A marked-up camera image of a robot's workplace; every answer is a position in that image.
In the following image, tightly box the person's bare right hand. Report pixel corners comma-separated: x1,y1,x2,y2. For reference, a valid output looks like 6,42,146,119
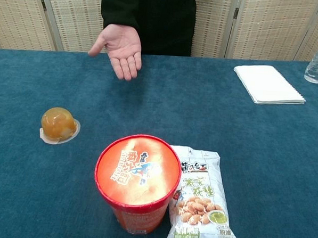
86,23,145,83

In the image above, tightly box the cup of orange sauce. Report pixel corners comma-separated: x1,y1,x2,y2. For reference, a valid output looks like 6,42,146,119
38,106,82,147

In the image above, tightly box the person's black sleeved right forearm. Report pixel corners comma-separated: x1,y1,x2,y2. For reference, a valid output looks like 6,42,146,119
99,0,141,33

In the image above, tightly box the person's black clothed torso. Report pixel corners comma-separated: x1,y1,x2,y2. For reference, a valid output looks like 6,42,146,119
97,0,197,58

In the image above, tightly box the blue tablecloth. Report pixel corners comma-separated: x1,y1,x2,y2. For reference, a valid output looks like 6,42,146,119
0,45,318,238

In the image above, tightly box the red round snack tub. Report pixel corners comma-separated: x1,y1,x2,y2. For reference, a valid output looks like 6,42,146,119
91,132,184,237

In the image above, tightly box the white spiral notebook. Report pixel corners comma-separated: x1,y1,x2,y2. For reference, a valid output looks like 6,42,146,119
231,63,308,108

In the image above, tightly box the white peanut snack bag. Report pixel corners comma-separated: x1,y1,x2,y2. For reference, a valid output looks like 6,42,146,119
165,145,250,238

